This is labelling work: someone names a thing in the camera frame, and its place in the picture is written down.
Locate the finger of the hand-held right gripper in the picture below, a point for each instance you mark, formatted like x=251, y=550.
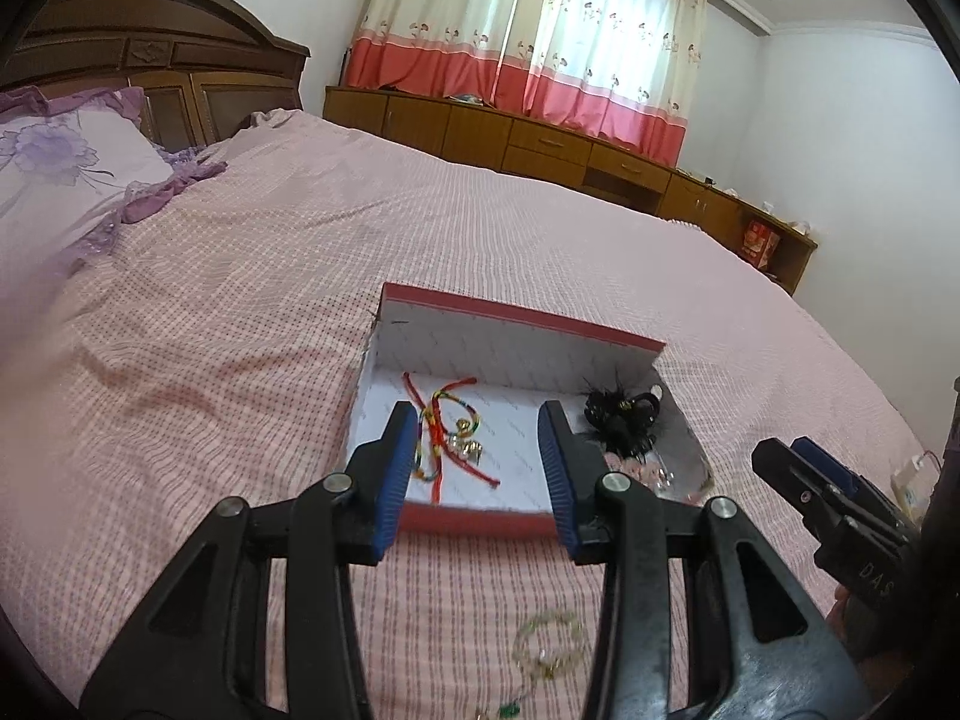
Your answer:
x=847, y=476
x=799, y=484

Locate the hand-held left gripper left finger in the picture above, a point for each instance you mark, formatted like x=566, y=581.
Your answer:
x=397, y=472

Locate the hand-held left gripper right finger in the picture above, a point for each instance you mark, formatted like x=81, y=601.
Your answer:
x=559, y=472

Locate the black feather hair clip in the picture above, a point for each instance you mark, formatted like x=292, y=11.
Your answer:
x=622, y=420

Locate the pink flower hair clip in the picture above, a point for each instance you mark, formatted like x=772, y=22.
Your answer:
x=645, y=474

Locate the red cardboard box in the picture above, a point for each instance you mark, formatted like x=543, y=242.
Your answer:
x=517, y=360

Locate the person's right hand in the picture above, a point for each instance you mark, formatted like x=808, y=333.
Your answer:
x=877, y=660

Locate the pink checked bedspread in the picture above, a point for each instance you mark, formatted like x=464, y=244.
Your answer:
x=262, y=277

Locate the green bead earring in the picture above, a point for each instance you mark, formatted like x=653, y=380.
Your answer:
x=510, y=710

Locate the red gift box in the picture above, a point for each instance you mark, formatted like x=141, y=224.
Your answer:
x=761, y=244

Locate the long wooden cabinet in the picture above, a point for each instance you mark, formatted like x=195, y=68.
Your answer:
x=480, y=135

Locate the cream and pink curtain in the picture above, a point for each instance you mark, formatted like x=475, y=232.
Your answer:
x=525, y=30

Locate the purple floral pillow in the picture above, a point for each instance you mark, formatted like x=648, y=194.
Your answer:
x=67, y=165

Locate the brown wooden headboard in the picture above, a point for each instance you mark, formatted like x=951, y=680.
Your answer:
x=150, y=22

